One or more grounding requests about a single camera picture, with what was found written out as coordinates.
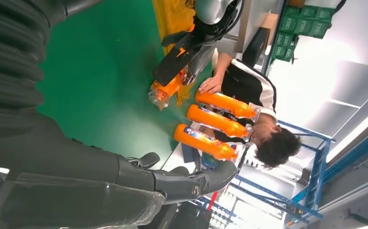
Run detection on white table with steel legs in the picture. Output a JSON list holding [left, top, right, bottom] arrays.
[[234, 0, 286, 55]]

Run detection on green plastic crate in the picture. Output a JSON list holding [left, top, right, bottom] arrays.
[[279, 4, 335, 39], [272, 31, 296, 62]]

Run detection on ceiling light strip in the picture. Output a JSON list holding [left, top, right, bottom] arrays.
[[325, 108, 368, 164]]

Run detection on person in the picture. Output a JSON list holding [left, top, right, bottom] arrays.
[[199, 47, 302, 170]]

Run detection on black camera cable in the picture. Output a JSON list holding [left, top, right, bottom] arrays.
[[203, 0, 245, 45]]

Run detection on yellow plastic sheet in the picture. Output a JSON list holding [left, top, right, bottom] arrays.
[[152, 0, 198, 106]]

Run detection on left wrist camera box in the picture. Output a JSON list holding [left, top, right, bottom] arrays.
[[152, 30, 205, 87]]

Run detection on blue metal shelf rack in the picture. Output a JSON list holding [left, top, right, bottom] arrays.
[[200, 119, 368, 229]]

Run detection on white desk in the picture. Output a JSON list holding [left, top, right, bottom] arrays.
[[161, 141, 204, 174]]

